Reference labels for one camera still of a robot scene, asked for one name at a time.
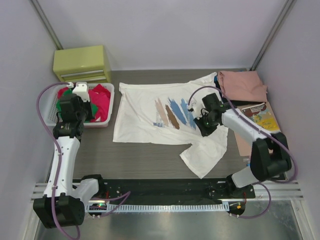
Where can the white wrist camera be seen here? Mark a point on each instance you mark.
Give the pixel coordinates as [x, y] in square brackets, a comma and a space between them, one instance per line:
[196, 109]
[81, 89]

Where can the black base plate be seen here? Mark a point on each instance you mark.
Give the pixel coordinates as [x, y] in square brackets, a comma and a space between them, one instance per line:
[167, 192]

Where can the white slotted cable duct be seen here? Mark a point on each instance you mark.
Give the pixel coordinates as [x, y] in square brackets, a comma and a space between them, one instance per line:
[99, 208]

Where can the yellow picture book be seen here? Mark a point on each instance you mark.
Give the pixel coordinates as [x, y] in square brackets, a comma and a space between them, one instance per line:
[262, 114]

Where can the white plastic basket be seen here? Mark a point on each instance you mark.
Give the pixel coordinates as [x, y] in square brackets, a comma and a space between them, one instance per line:
[50, 110]

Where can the red t shirt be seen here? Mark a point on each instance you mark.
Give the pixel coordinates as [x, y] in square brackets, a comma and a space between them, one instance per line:
[101, 97]

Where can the black folded t shirt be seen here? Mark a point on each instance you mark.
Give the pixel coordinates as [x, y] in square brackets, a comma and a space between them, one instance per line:
[236, 103]

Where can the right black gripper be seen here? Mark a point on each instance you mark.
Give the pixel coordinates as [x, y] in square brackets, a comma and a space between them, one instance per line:
[200, 124]

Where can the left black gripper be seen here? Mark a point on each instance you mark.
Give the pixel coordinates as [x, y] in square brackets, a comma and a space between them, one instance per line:
[88, 110]

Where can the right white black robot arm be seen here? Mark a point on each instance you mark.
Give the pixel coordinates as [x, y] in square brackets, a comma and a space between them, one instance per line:
[269, 151]

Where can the brown cardboard sheet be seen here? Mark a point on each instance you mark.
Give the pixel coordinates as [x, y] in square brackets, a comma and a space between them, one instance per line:
[244, 147]

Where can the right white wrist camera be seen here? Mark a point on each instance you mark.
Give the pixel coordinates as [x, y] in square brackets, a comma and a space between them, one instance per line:
[196, 109]

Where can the yellow-green drawer box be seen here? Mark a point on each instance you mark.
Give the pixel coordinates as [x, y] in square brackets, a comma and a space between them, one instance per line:
[83, 64]

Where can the white printed t shirt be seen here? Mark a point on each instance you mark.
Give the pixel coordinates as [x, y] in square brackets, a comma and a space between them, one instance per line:
[158, 114]

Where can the green t shirt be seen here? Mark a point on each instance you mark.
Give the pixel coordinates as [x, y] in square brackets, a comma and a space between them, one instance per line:
[67, 91]

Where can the pink folded t shirt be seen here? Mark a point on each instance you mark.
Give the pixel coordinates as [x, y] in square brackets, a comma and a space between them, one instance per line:
[242, 86]

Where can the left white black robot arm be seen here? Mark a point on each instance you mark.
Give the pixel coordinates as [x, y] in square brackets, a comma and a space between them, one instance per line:
[62, 205]

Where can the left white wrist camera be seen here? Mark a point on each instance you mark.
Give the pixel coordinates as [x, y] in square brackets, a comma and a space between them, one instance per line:
[81, 89]

